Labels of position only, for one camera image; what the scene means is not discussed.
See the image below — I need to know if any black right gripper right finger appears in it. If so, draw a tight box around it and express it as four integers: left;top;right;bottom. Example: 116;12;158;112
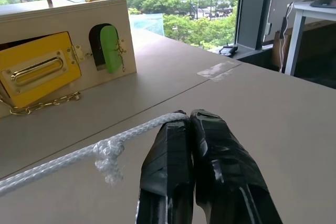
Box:
190;109;284;224

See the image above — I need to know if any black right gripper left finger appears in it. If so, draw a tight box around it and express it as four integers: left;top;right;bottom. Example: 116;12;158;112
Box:
135;110;195;224

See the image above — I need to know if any white frayed rope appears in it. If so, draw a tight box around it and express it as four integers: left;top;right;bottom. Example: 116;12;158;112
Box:
0;112;188;221

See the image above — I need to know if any clear tape strip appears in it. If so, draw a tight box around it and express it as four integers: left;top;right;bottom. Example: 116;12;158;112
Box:
196;61;243;83

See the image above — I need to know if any brass hook latch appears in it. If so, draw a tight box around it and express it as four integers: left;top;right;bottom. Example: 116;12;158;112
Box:
114;38;127;73

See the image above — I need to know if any black handheld device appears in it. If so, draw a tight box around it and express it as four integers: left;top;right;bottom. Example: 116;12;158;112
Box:
218;46;238;57

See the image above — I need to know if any green arched box door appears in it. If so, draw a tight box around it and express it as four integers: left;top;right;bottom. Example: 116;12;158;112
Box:
100;24;126;74

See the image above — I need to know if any brass door hinge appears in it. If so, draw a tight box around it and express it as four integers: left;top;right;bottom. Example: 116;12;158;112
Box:
66;44;93;65

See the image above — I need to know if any brown cardboard box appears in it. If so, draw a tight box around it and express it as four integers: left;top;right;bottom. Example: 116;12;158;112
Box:
271;19;336;70

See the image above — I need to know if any light wooden latch box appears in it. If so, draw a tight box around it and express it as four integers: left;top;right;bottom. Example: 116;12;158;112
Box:
0;0;138;119

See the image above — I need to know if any white desk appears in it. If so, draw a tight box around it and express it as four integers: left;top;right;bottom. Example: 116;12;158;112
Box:
284;0;336;77

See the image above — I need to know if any yellow box door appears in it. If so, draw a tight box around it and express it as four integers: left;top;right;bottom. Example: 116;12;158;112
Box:
0;31;82;109

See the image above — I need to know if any white cable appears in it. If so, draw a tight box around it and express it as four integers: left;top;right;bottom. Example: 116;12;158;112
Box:
278;1;294;73

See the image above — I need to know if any brass link chain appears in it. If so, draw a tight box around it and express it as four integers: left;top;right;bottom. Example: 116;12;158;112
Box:
9;91;81;116

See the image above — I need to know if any brass recessed pull handle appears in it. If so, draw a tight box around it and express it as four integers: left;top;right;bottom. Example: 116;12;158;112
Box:
1;50;70;95

